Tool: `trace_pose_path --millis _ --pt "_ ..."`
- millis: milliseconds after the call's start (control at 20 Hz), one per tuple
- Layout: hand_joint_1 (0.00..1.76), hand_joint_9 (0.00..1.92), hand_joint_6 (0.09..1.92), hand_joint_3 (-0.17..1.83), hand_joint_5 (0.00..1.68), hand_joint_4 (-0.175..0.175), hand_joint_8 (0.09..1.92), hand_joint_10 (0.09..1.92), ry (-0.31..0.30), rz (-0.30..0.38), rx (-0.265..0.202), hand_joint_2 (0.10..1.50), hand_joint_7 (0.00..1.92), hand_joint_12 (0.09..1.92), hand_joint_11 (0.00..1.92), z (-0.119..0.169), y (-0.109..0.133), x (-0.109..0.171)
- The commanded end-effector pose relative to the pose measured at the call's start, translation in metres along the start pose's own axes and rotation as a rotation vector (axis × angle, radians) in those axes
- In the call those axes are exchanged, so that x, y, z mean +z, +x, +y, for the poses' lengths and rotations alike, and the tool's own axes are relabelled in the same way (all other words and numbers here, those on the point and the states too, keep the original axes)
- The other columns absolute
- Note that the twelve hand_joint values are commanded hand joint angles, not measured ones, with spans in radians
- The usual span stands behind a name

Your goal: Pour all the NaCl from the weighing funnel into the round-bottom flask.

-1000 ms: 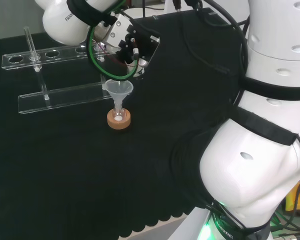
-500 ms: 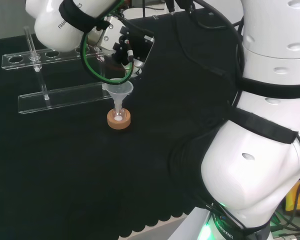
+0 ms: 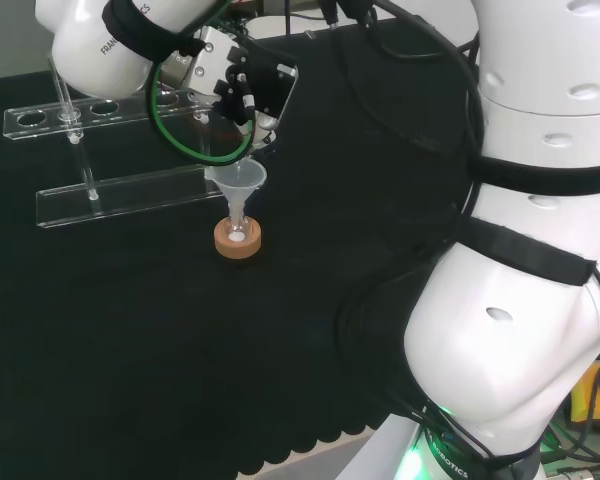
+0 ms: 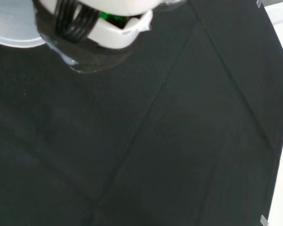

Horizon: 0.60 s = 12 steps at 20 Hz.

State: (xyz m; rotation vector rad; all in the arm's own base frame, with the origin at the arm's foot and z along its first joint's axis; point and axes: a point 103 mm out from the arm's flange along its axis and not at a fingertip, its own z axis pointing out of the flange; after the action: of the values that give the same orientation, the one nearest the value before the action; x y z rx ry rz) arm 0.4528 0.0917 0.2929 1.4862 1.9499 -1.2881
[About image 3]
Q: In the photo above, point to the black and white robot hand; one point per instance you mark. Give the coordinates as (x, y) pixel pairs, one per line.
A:
(266, 131)

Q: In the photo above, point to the translucent plastic funnel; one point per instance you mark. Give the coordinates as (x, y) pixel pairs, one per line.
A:
(240, 182)

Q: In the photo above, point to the clear round-bottom flask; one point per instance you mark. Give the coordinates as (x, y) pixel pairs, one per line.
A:
(238, 232)

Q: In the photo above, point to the clear acrylic funnel stand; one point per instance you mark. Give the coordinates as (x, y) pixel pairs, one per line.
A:
(130, 197)

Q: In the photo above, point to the black bench cloth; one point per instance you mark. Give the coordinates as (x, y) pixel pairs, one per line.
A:
(130, 325)

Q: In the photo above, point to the yellow stop button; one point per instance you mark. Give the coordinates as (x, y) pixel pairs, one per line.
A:
(597, 395)

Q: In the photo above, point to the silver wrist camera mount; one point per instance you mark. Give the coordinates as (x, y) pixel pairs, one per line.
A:
(215, 67)

